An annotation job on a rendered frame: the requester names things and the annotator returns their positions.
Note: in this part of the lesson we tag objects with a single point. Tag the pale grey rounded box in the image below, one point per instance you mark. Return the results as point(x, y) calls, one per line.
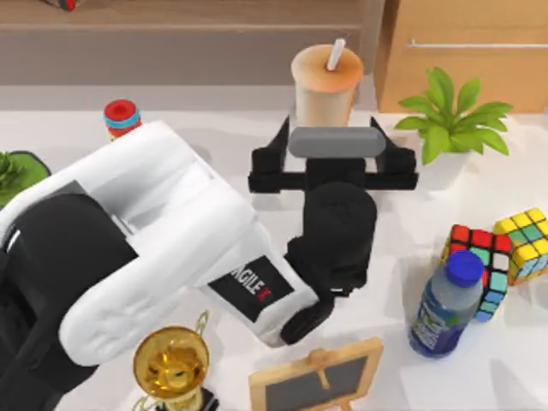
point(336, 142)

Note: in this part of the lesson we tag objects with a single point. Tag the green plant in white pot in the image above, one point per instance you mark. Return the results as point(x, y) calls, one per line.
point(449, 120)

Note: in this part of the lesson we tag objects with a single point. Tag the milk tea cup with straw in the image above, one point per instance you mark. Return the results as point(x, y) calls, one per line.
point(325, 94)

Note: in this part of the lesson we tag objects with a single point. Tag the wooden cupboard door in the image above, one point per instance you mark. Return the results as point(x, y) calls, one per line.
point(471, 81)

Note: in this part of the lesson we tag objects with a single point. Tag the black-edged puzzle cube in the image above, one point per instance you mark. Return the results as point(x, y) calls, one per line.
point(471, 244)

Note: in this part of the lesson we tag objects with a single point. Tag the wooden open shelf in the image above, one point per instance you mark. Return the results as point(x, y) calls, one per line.
point(192, 43)

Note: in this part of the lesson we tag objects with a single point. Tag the yellow-edged puzzle cube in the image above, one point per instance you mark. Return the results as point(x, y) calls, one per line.
point(524, 244)

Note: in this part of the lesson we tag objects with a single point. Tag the stack of coloured rings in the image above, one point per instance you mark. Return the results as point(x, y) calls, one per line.
point(122, 117)

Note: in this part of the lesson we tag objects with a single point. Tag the clear bottle with blue cap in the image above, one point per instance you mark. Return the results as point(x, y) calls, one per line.
point(443, 312)

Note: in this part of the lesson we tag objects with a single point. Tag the wooden framed blackboard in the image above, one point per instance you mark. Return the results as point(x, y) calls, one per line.
point(317, 377)

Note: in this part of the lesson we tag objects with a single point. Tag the gold trophy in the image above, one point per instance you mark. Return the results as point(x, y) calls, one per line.
point(171, 364)

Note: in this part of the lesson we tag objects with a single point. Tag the red object on shelf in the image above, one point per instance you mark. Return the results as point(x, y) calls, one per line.
point(64, 3)

